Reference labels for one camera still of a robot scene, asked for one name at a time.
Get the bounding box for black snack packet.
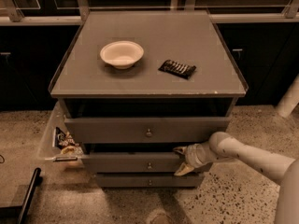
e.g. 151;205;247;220
158;60;196;79

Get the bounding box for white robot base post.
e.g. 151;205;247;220
276;75;299;118

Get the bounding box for white paper bowl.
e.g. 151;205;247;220
100;41;144;69

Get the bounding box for grey bottom drawer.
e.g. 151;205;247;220
95;173;204;188

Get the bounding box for black bar object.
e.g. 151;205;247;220
0;167;43;224

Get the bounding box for clear plastic bin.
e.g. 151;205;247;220
36;103;84;168

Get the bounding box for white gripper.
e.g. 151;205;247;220
173;142;215;176

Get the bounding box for grey top drawer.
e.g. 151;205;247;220
64;117;230;144

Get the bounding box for metal window rail frame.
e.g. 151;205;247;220
0;0;299;25

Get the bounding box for snack packets in bin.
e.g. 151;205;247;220
53;127;83;155

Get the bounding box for grey drawer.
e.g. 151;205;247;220
95;173;204;188
81;152;185;173
64;117;230;144

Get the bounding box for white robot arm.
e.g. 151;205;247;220
174;132;299;224

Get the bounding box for grey drawer cabinet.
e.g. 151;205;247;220
48;10;249;189

